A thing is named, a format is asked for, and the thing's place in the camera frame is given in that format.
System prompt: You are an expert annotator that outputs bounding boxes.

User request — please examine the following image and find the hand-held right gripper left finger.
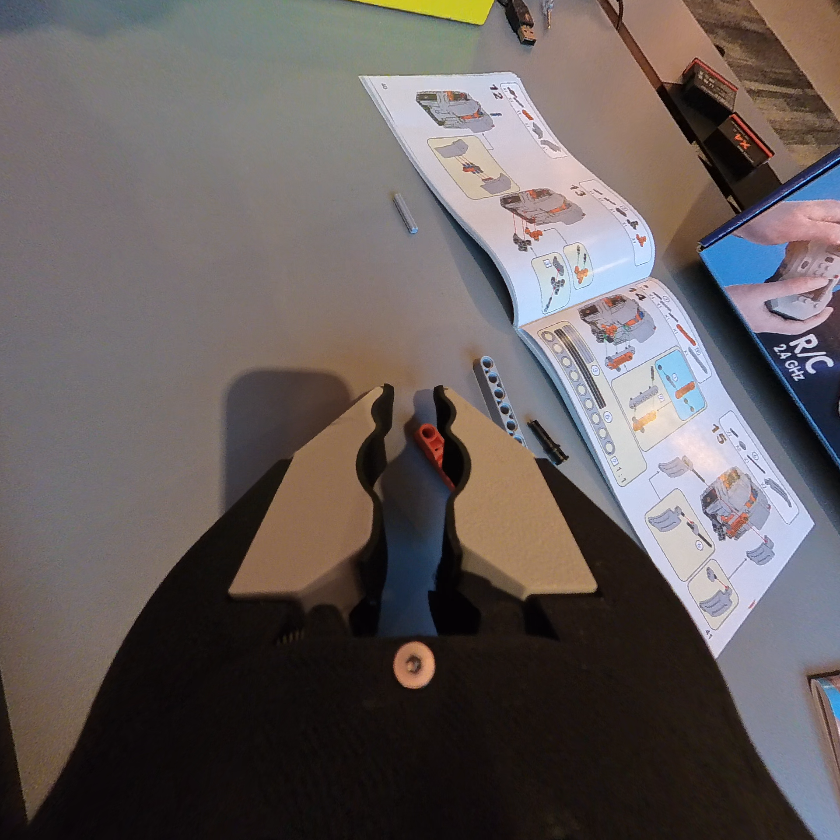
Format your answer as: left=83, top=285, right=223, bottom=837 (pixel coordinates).
left=228, top=384, right=395, bottom=636

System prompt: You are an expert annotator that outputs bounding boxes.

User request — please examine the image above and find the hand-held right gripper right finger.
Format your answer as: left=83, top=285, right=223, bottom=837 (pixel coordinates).
left=430, top=385, right=599, bottom=636

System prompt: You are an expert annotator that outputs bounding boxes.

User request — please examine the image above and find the long black pin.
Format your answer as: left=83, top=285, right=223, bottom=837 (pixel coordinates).
left=527, top=420, right=570, bottom=466

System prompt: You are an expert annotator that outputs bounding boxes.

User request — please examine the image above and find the yellow plastic bin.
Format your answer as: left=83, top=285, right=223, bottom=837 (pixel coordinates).
left=357, top=0, right=496, bottom=26

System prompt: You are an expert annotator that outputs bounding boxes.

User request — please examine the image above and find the orange toothed beam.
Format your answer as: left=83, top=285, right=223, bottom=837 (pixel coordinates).
left=413, top=423, right=457, bottom=490

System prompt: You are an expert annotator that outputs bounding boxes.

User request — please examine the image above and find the grey holed beam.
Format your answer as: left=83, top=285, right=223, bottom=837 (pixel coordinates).
left=474, top=356, right=528, bottom=447

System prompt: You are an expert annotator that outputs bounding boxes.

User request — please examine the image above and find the open instruction booklet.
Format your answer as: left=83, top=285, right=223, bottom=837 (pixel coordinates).
left=359, top=71, right=816, bottom=659

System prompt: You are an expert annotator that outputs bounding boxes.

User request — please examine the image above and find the blue toy robot box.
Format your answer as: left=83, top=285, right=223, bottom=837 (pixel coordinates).
left=697, top=147, right=840, bottom=468

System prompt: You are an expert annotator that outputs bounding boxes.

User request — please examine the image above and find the blue cover booklet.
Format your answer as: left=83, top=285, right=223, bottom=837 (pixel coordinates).
left=807, top=671, right=840, bottom=782

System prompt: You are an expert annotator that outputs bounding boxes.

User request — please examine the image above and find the black desk cable tray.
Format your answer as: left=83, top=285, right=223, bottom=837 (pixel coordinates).
left=656, top=82, right=785, bottom=211

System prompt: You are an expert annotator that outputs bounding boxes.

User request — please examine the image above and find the black USB cable plug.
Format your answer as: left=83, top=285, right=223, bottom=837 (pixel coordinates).
left=502, top=0, right=538, bottom=47

